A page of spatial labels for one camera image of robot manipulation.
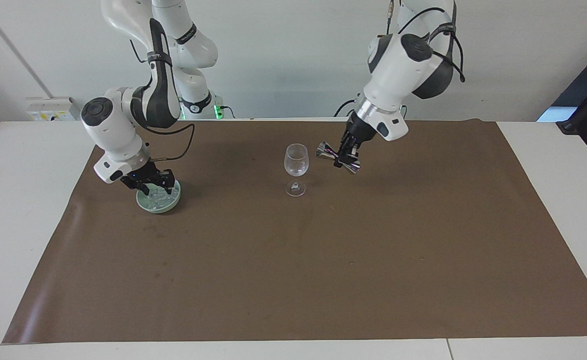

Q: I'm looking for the clear wine glass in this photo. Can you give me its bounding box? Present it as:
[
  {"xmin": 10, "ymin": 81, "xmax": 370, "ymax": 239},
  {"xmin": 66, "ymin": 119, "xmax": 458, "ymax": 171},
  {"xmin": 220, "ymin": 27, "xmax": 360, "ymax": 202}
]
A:
[{"xmin": 283, "ymin": 143, "xmax": 310, "ymax": 198}]

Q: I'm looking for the white wall socket box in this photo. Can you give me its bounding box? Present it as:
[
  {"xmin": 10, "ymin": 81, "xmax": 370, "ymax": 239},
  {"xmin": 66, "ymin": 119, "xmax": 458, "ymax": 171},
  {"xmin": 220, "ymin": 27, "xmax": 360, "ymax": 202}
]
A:
[{"xmin": 24, "ymin": 96, "xmax": 83, "ymax": 123}]

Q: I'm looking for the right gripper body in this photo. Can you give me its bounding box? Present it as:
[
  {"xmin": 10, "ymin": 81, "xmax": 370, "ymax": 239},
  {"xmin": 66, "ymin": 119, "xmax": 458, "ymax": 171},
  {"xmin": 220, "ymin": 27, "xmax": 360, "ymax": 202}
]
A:
[{"xmin": 120, "ymin": 161, "xmax": 163, "ymax": 193}]

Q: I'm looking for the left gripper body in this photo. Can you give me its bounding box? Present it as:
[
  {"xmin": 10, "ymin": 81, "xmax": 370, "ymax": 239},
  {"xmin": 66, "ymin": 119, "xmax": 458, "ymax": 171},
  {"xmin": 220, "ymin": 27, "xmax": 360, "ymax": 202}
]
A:
[{"xmin": 344, "ymin": 111, "xmax": 377, "ymax": 148}]

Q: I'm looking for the silver double jigger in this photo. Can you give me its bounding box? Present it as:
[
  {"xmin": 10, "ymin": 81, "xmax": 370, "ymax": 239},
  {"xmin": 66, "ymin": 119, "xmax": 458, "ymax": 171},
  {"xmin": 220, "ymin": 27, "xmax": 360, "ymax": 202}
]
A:
[{"xmin": 316, "ymin": 141, "xmax": 361, "ymax": 175}]

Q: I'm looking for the green dish with ice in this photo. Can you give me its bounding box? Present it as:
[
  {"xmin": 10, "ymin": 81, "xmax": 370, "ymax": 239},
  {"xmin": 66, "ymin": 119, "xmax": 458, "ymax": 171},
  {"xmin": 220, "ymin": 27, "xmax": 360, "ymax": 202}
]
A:
[{"xmin": 135, "ymin": 178, "xmax": 182, "ymax": 215}]

